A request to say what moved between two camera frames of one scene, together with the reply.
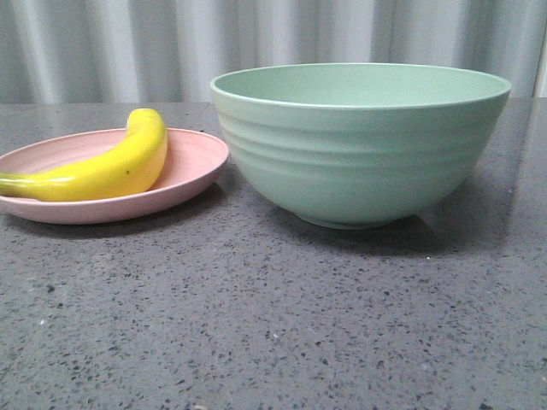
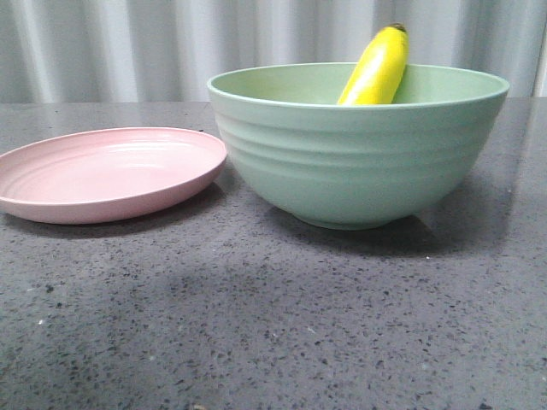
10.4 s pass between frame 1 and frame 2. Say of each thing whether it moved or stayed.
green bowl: stayed
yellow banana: moved
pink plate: stayed
